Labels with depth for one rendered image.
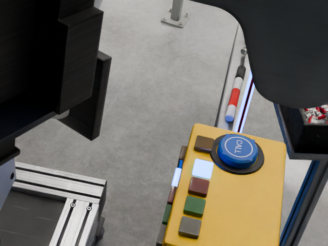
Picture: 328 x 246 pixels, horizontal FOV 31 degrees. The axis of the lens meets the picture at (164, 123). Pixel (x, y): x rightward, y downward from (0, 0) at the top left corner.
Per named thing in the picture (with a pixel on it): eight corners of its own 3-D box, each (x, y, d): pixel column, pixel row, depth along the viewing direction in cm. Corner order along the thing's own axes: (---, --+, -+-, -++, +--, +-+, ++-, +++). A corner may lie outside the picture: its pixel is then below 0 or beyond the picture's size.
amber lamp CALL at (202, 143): (211, 154, 58) (212, 150, 57) (193, 150, 58) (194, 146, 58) (213, 142, 59) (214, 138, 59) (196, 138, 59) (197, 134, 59)
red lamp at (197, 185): (206, 198, 54) (207, 194, 53) (187, 194, 54) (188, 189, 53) (209, 184, 55) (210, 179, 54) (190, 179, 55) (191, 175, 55)
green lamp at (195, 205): (202, 218, 52) (203, 214, 51) (182, 214, 52) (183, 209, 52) (205, 203, 53) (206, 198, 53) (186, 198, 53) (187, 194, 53)
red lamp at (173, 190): (169, 222, 57) (173, 203, 55) (163, 220, 57) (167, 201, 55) (174, 205, 58) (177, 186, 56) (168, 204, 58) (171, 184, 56)
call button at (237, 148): (253, 176, 57) (257, 164, 56) (213, 167, 57) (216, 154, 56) (256, 148, 60) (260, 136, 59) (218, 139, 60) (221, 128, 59)
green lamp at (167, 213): (164, 242, 55) (168, 222, 53) (158, 240, 55) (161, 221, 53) (169, 224, 57) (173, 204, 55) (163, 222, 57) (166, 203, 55)
